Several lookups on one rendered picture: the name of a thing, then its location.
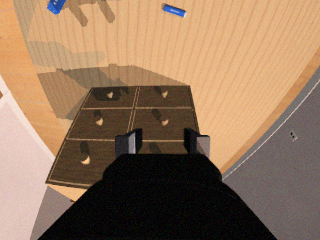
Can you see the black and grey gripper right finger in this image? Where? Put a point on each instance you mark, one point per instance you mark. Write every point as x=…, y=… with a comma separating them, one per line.
x=196, y=143

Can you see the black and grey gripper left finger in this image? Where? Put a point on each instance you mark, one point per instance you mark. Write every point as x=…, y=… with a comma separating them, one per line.
x=130, y=142

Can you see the brown wooden drawer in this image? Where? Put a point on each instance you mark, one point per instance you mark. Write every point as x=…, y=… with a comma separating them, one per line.
x=162, y=149
x=81, y=163
x=155, y=97
x=111, y=98
x=89, y=125
x=158, y=128

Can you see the brown wooden chest of drawers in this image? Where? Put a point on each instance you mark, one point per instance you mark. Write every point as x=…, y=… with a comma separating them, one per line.
x=75, y=191

